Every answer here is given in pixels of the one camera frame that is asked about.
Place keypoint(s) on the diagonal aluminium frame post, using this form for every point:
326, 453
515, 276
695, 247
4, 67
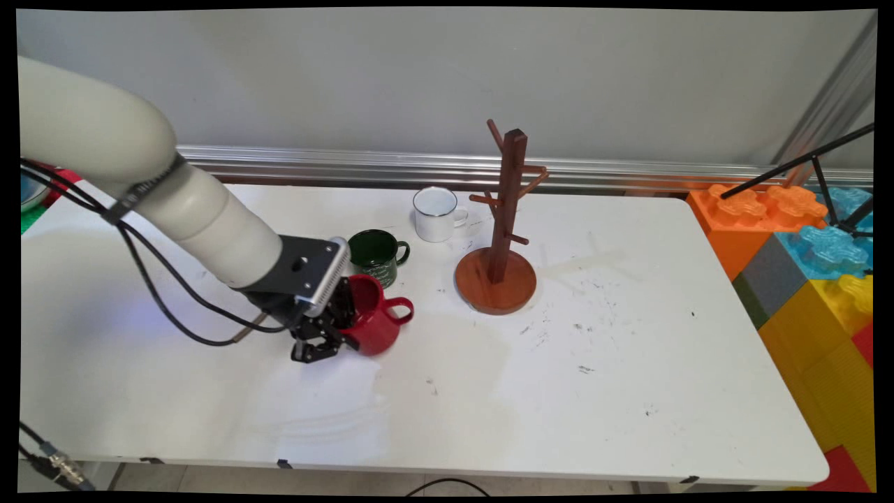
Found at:
831, 91

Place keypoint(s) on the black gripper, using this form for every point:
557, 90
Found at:
297, 314

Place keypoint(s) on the dark green building block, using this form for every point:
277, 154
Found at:
749, 300

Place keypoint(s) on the white enamel mug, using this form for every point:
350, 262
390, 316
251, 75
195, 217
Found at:
434, 222

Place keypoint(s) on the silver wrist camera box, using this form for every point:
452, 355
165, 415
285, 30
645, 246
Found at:
327, 276

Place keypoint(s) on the yellow giant building block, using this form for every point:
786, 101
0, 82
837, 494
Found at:
817, 363

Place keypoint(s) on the black tripod stand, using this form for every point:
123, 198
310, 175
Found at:
789, 166

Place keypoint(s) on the horizontal aluminium frame rail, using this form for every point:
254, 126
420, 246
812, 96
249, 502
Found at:
489, 168

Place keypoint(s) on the brown wooden mug tree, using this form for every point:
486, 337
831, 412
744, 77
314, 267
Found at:
513, 181

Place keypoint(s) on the red toy object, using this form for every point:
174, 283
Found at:
64, 178

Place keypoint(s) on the dark green enamel mug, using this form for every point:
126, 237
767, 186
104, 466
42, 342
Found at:
380, 255

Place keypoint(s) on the blue giant building block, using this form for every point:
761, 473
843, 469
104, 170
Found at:
827, 251

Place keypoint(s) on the large red building block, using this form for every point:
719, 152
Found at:
841, 474

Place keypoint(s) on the small red building block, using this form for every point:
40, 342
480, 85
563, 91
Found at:
865, 344

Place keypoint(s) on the grey giant building block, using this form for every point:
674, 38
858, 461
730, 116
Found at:
775, 276

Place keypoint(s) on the orange giant building block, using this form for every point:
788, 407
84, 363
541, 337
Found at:
730, 234

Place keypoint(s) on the green mat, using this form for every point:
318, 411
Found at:
31, 218

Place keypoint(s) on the grey blue bowl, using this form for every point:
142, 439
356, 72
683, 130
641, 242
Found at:
31, 192

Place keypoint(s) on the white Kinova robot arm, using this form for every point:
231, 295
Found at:
105, 133

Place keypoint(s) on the red ceramic mug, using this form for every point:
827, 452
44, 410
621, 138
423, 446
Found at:
377, 328

